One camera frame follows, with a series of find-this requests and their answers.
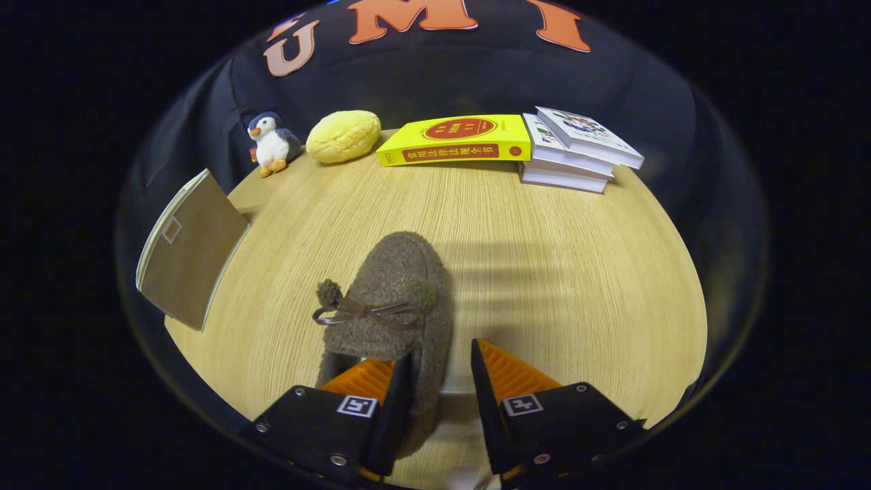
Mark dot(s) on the brown fuzzy shoe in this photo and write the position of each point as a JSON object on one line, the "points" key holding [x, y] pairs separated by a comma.
{"points": [[401, 272]]}

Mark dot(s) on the yellow book with red circle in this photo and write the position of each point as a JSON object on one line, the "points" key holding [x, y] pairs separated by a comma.
{"points": [[456, 136]]}

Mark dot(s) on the white illustrated cover book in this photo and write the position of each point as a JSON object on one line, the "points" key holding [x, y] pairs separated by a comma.
{"points": [[588, 133]]}

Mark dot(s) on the beige fabric storage box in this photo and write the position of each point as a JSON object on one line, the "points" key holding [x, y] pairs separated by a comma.
{"points": [[194, 252]]}

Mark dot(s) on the yellow bread-shaped plush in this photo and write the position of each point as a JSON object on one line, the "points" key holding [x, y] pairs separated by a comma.
{"points": [[343, 136]]}

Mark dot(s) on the penguin plush toy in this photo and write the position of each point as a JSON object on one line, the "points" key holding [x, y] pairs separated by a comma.
{"points": [[273, 146]]}

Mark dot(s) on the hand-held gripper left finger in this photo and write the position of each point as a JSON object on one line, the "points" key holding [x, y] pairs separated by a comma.
{"points": [[320, 429]]}

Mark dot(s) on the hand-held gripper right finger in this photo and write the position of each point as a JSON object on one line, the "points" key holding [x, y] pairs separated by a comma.
{"points": [[565, 425]]}

